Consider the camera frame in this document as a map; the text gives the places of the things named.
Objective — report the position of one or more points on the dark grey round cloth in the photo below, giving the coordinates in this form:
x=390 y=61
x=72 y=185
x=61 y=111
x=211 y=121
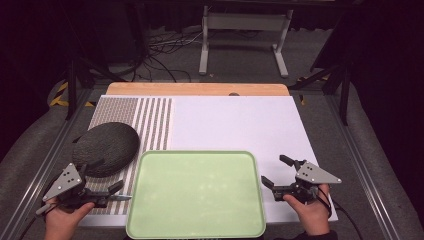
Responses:
x=106 y=148

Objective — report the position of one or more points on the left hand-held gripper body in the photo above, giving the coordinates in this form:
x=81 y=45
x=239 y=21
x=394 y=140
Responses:
x=63 y=183

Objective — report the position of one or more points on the light green tray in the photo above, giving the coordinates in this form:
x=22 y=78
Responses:
x=196 y=195

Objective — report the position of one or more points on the person's right hand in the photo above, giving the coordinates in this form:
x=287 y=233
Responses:
x=308 y=213

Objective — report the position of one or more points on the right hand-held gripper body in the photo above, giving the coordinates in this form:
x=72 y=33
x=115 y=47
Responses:
x=311 y=176

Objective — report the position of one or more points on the striped placemat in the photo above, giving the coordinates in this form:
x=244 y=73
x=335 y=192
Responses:
x=150 y=116

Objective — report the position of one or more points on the yellow black floor tape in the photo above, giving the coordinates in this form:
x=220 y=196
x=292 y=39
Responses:
x=58 y=96

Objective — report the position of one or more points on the white board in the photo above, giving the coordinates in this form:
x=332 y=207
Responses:
x=240 y=126

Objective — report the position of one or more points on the black stand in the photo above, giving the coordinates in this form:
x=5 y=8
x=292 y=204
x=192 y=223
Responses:
x=345 y=90
x=71 y=86

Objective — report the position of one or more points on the person's left hand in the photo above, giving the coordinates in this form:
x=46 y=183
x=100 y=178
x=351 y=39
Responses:
x=63 y=221

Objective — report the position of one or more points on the aluminium rail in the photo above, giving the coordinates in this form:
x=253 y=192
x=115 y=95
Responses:
x=360 y=160
x=43 y=166

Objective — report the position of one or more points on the small knife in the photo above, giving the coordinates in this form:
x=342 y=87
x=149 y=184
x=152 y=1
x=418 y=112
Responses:
x=120 y=197

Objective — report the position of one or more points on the wooden table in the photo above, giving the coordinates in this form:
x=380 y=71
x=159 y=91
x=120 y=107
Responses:
x=196 y=89

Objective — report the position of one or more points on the white metal stand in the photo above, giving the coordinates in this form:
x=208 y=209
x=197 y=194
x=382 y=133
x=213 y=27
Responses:
x=245 y=21

